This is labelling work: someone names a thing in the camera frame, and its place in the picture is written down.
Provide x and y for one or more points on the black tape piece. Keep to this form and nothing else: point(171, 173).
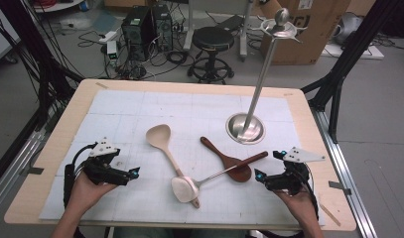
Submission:
point(340, 186)
point(34, 171)

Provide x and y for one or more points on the large cardboard box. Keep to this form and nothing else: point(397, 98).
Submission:
point(322, 33)

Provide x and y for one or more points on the light wooden spoon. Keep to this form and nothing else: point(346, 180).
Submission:
point(158, 135)

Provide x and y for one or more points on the white power strip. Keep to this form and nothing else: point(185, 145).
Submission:
point(108, 37)

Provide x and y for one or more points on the white flat board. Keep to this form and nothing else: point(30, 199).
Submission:
point(371, 53)

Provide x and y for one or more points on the metal utensil stand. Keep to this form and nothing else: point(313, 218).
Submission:
point(260, 82)

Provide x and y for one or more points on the dark wooden rice spoon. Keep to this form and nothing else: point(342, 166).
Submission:
point(239, 173)

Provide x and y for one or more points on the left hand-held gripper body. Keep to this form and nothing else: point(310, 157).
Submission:
point(103, 172)

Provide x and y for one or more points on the white device with green display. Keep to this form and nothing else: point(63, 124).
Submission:
point(112, 49)

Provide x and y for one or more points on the black flat case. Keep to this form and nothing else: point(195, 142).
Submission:
point(231, 23)

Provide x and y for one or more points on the white grid mat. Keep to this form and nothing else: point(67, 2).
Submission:
point(140, 105)

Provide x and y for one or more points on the thin wooden stick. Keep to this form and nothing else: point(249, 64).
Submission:
point(329, 214)

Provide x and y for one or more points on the black metal frame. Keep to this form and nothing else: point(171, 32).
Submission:
point(361, 36)

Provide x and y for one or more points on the person's right hand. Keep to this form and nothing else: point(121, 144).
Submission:
point(302, 208)

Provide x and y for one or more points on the black computer tower green sticker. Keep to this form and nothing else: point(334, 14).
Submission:
point(136, 33)

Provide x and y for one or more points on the aluminium rail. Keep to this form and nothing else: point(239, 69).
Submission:
point(14, 165)
point(345, 178)

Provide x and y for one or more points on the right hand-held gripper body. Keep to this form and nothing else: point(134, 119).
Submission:
point(289, 181)

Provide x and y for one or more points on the person's left hand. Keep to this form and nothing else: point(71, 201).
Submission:
point(85, 195)

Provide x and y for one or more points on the grey round appliance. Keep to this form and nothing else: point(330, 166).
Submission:
point(350, 28)

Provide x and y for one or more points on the black round stool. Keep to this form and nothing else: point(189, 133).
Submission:
point(212, 38)

